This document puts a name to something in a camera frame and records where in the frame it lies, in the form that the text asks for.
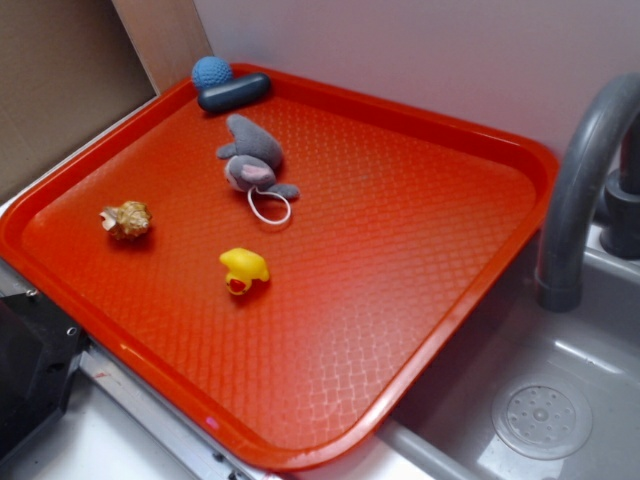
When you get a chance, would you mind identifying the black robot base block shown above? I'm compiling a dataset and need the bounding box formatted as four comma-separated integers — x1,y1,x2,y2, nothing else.
1,290,87,464

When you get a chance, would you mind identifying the brown cardboard panel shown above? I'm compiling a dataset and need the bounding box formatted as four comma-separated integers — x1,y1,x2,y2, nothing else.
1,1,155,201

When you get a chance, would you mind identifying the wooden board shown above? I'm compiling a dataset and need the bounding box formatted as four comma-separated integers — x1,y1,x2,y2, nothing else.
112,0,213,94

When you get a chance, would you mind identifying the grey plastic sink basin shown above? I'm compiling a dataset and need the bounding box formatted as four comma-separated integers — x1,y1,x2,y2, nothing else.
379,227,639,479

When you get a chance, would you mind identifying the yellow rubber duck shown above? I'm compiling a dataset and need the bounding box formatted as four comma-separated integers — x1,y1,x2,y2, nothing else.
219,248,271,296

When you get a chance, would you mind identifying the grey plush mouse toy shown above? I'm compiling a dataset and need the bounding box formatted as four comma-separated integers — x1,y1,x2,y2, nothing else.
216,113,300,226

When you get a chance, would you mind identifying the tan spiky seashell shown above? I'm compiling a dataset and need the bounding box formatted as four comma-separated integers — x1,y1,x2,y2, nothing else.
100,200,152,240

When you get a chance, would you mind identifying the dark grey faucet handle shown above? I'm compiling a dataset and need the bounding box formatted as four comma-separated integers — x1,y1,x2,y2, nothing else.
600,118,639,260

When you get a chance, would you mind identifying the round sink drain cover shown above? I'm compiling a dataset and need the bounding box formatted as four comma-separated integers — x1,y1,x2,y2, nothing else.
491,379,593,461

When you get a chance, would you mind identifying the dark grey oblong block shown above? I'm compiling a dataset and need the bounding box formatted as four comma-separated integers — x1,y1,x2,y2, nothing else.
197,72,271,114

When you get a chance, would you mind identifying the red plastic tray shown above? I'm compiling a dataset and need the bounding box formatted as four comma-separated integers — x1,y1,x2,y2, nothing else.
1,71,558,472

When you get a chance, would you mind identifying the grey curved faucet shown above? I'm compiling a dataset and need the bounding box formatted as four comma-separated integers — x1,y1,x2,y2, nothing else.
535,72,639,312

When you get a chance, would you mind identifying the blue textured ball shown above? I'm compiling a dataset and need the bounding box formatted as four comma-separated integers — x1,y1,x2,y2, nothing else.
191,56,233,91

